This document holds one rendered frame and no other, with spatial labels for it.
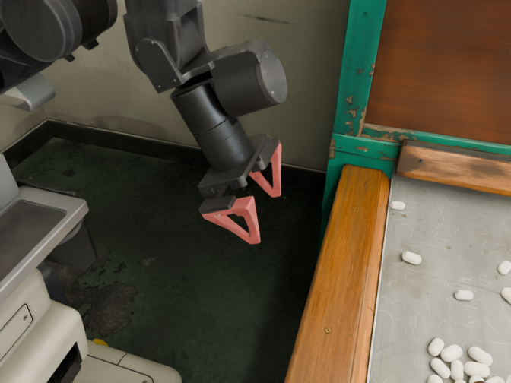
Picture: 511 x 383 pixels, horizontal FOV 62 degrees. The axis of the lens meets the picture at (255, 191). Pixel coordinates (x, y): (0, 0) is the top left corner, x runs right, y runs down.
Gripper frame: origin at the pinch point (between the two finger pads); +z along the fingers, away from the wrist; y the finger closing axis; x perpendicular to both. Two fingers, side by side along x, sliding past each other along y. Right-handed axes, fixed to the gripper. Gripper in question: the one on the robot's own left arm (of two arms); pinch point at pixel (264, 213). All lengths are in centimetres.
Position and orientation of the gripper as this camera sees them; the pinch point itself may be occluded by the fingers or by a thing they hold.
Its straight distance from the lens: 57.4
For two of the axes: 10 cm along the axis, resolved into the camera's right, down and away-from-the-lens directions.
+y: 3.1, -6.1, 7.3
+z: 4.3, 7.8, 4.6
